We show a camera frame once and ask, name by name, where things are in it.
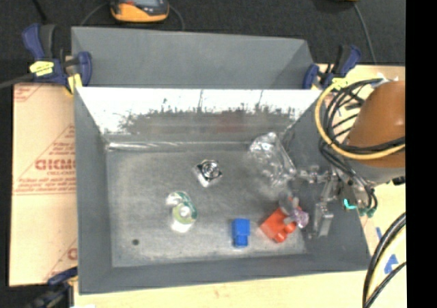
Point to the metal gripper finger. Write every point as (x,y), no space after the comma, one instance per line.
(321,221)
(312,175)

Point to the clear purple toy figure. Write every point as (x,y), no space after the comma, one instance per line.
(297,216)

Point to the clear plastic bottle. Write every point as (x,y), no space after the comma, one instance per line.
(271,160)

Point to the orange-red toy block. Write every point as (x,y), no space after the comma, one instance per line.
(274,228)

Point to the blue toy block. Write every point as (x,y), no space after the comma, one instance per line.
(240,231)

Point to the clear square glass jar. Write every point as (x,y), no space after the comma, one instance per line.
(208,172)

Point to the white and green tape roll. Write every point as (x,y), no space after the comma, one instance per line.
(182,212)

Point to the grey metal bin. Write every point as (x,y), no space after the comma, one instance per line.
(170,60)

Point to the brown cardboard board, red print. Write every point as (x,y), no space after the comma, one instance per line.
(41,197)

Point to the black cylinder on white bracket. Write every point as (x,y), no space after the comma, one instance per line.
(398,180)

